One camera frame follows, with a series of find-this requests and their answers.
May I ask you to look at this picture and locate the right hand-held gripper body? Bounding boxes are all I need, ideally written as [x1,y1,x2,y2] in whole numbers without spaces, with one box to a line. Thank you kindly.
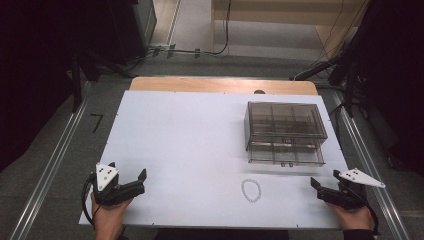
[316,167,387,211]

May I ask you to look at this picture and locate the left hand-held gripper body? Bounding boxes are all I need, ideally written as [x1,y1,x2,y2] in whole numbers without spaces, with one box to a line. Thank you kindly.
[90,162,146,207]

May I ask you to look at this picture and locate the clear grey large drawer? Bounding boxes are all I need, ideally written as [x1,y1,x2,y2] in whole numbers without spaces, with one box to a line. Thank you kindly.
[247,144,327,168]

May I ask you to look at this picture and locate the clear grey drawer box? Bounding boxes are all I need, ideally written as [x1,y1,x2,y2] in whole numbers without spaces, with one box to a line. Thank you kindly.
[243,101,329,168]

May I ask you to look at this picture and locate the person's left hand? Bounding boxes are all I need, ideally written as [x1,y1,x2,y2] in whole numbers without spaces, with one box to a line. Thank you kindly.
[91,193,134,233]

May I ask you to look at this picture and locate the person's right hand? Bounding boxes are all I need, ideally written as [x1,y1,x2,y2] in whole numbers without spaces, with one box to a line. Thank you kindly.
[326,201,373,232]

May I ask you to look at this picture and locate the white board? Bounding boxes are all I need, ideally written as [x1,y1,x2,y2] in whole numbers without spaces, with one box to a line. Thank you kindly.
[78,90,350,231]

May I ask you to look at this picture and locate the clear grey narrow drawer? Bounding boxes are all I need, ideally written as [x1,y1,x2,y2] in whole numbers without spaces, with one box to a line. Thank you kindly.
[248,133,327,148]

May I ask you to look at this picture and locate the black metal stand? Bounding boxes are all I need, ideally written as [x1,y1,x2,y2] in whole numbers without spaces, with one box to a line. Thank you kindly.
[68,46,134,114]
[328,49,369,118]

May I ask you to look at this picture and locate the person's dark clothing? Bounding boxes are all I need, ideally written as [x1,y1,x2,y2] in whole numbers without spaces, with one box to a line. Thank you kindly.
[153,228,292,240]

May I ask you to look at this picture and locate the black power strip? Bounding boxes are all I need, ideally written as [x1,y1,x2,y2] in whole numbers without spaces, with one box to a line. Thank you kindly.
[289,58,341,82]

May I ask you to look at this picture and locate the wooden table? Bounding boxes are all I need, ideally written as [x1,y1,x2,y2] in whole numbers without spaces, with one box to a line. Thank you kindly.
[128,76,319,96]

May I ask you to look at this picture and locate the dark curtain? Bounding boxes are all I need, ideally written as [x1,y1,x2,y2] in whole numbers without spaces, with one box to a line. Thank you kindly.
[346,0,424,178]
[0,0,116,173]

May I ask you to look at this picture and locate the black cabinet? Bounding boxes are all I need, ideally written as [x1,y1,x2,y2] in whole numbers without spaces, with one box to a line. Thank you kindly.
[108,0,158,66]

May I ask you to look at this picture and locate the light wooden furniture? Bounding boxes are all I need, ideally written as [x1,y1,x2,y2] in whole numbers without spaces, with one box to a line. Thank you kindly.
[210,0,370,59]

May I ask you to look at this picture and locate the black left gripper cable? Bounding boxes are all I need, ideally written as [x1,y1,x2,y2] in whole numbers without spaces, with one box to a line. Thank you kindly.
[81,173,98,231]

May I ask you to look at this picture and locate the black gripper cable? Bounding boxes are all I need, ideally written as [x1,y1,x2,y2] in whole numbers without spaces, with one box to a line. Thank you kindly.
[362,194,381,237]
[81,173,98,231]

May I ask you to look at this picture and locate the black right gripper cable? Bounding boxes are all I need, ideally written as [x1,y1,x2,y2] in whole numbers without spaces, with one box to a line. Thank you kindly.
[362,194,381,237]

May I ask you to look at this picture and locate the metal floor rail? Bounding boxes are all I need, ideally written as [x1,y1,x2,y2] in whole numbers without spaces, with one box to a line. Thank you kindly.
[331,89,412,240]
[9,81,93,240]

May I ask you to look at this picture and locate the black floor cable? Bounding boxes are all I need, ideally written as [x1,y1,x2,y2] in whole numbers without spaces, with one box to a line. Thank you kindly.
[128,0,233,72]

